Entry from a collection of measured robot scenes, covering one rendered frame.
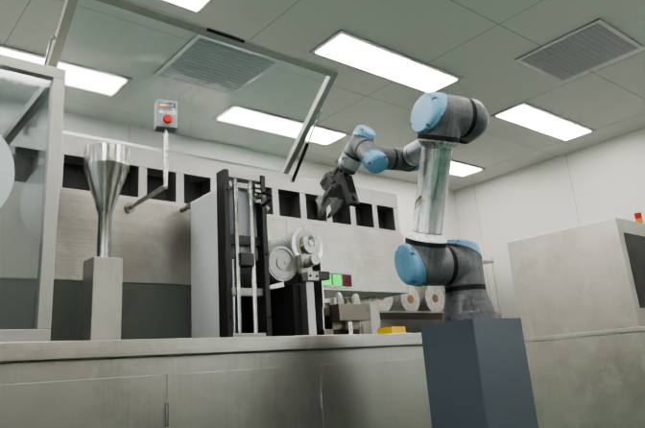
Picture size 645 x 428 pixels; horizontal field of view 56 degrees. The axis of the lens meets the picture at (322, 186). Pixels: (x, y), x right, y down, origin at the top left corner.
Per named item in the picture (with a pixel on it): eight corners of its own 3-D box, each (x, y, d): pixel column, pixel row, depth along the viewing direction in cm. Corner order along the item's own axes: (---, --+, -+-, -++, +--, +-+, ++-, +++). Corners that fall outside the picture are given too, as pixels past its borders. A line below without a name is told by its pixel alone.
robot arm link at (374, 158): (401, 156, 200) (387, 141, 209) (371, 154, 196) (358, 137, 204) (394, 177, 204) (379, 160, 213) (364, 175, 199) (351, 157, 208)
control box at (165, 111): (156, 124, 201) (157, 96, 204) (154, 131, 206) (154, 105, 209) (179, 126, 204) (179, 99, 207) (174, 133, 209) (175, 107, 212)
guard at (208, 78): (78, -9, 193) (77, -9, 193) (35, 129, 211) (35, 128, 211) (330, 75, 259) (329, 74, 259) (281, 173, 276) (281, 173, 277)
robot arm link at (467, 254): (495, 283, 174) (488, 237, 178) (457, 284, 168) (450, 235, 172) (468, 290, 184) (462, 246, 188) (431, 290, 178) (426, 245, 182)
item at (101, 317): (83, 349, 170) (92, 156, 187) (67, 352, 180) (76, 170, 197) (132, 347, 179) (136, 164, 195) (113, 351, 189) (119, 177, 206)
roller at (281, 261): (269, 278, 212) (268, 245, 215) (230, 289, 230) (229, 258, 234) (297, 280, 219) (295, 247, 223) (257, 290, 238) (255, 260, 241)
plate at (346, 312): (340, 320, 222) (338, 303, 224) (275, 330, 251) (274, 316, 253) (371, 320, 232) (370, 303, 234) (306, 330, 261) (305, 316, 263)
